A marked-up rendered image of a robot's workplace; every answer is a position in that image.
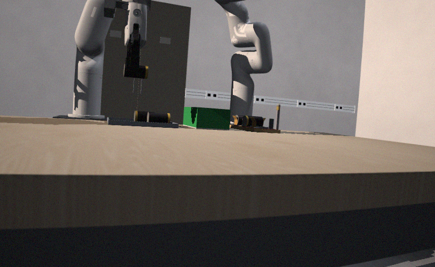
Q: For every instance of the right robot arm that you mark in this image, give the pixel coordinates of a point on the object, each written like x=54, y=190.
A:
x=90, y=36

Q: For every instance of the green box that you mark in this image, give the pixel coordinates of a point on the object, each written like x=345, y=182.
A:
x=206, y=118

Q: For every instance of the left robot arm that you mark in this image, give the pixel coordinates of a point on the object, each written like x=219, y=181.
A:
x=243, y=33

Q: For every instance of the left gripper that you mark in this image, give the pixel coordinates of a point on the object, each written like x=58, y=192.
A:
x=135, y=35

